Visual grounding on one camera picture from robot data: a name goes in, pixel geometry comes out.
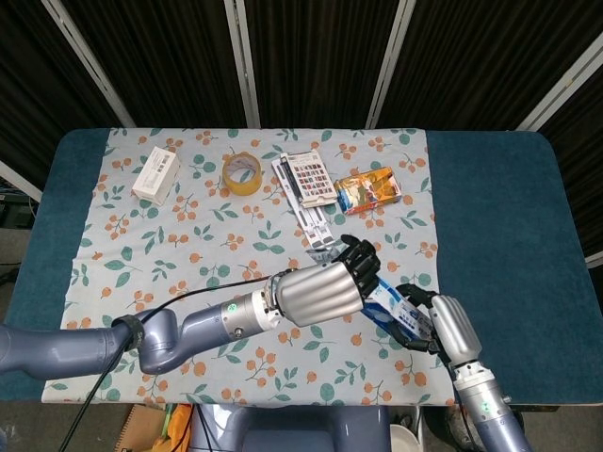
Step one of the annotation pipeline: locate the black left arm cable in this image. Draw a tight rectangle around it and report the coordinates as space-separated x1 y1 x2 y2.
58 276 277 452

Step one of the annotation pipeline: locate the white bucket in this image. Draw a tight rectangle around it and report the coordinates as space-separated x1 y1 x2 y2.
389 423 421 452

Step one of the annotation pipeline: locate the orange plastic bag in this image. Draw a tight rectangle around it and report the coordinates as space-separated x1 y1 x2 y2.
159 403 194 452

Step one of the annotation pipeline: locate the floral fruit print tablecloth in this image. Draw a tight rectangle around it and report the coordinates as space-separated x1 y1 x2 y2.
41 127 456 407

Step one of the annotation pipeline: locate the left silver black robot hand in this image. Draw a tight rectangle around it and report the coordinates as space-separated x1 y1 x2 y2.
270 234 383 329

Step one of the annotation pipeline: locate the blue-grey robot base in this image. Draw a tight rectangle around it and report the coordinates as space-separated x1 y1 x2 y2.
187 403 392 452

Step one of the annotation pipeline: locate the blue white carton box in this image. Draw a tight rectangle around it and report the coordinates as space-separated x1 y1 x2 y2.
362 277 437 340

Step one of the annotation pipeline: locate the yellow packing tape roll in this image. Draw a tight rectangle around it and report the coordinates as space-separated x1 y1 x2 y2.
221 153 264 196

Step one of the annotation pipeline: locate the white folding stand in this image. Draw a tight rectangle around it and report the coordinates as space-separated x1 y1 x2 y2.
271 157 338 250

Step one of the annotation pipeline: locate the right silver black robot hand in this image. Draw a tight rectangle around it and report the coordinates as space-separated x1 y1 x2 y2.
390 283 484 366

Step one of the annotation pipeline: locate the orange snack packet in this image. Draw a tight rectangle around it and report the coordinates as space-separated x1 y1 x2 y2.
334 167 403 217

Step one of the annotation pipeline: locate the dark slatted partition panel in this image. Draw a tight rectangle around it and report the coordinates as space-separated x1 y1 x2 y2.
60 0 249 129
539 46 603 267
376 0 603 131
0 0 123 189
244 0 401 129

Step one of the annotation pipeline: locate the colour swatch card pack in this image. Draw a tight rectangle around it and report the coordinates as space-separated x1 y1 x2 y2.
280 151 338 209

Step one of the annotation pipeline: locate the small white cardboard box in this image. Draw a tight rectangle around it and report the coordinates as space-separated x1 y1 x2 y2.
131 146 182 206

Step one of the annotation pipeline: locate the white partition frame post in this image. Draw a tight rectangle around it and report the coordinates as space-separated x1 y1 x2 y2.
41 0 137 128
223 0 262 128
516 35 603 132
0 159 43 202
366 0 416 129

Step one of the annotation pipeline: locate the teal blue table cover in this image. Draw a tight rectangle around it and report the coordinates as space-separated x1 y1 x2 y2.
0 127 603 406

